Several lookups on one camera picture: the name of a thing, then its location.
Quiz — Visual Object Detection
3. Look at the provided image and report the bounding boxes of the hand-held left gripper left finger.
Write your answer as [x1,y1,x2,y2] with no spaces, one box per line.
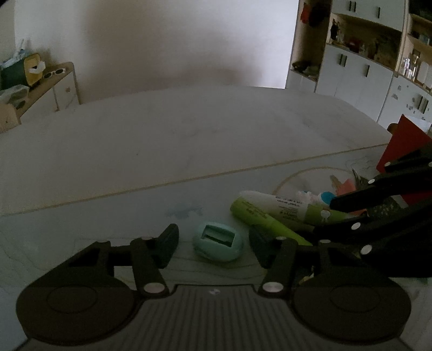
[42,223,180,298]

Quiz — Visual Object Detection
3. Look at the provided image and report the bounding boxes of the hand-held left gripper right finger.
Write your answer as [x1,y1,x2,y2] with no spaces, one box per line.
[249,228,389,299]

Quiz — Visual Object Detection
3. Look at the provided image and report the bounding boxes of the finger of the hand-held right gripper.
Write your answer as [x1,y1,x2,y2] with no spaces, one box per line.
[329,142,432,214]
[312,194,432,279]

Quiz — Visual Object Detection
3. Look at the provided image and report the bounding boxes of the teal oval plastic case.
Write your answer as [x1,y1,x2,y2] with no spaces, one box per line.
[192,221,244,264]

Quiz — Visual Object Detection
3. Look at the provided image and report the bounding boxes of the white tube with green cap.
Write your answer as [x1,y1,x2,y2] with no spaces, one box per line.
[239,190,342,224]

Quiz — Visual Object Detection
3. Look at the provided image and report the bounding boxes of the red and white cardboard box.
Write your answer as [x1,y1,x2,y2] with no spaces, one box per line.
[376,114,432,207]

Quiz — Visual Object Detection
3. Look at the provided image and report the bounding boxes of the coral pink plastic piece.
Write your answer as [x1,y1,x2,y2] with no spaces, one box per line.
[335,178,357,198]

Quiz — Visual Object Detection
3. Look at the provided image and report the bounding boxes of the dark pointed tool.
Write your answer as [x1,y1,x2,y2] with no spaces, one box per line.
[350,168,372,190]

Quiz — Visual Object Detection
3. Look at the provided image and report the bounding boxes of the small white printed bottle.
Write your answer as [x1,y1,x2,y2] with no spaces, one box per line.
[296,190,320,204]

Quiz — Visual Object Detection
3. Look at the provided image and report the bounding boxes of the pale printed table mat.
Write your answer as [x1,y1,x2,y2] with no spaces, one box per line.
[0,143,432,351]

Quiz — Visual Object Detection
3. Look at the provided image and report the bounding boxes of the pair of dark shelf shoes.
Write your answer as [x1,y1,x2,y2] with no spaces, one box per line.
[292,60,320,80]

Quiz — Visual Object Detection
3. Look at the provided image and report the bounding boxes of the white rectangular container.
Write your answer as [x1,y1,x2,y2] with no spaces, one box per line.
[418,62,432,86]

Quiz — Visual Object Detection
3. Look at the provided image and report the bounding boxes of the clear bottle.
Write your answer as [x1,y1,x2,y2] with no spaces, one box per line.
[410,50,421,79]

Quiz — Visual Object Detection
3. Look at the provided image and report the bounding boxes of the small dark figurine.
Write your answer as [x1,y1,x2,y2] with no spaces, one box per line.
[329,18,342,45]

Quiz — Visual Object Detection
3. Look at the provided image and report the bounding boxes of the wooden side cabinet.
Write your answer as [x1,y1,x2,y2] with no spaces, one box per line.
[18,62,82,117]

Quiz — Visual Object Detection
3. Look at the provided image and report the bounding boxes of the black hanging bag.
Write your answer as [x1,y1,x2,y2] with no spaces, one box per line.
[309,1,330,28]

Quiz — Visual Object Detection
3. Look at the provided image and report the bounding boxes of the clear plastic bag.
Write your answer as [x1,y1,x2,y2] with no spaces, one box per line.
[0,85,30,109]

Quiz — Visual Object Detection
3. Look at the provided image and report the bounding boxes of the yellow tissue box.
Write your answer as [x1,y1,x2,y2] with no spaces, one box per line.
[23,53,47,86]

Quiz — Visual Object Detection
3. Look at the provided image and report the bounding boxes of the green tissue box holder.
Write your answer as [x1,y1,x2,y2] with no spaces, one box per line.
[0,58,28,91]

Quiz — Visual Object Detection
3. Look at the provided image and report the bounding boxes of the white and wood wall cabinet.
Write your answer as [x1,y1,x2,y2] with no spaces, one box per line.
[285,0,432,133]

